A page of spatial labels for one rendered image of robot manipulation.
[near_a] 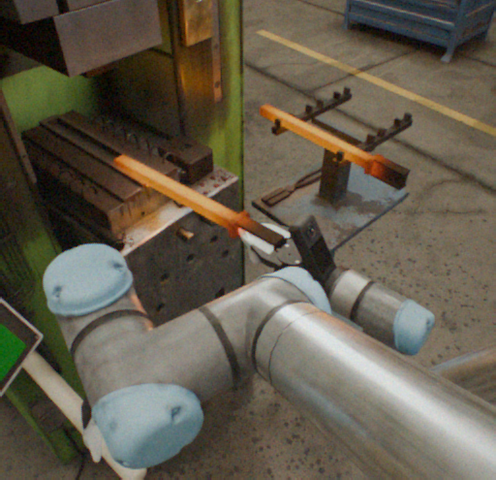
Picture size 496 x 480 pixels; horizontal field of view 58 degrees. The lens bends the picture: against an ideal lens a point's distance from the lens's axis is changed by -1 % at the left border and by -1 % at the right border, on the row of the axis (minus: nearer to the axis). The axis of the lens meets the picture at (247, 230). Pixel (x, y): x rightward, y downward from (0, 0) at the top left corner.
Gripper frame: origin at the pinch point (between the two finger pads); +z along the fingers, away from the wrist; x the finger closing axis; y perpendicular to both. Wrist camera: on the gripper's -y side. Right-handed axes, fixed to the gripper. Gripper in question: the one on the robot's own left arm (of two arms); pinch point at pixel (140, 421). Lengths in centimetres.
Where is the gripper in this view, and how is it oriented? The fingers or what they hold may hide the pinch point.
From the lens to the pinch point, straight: 72.5
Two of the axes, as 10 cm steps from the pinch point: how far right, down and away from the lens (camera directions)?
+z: 0.0, 7.3, 6.8
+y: 4.1, 6.2, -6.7
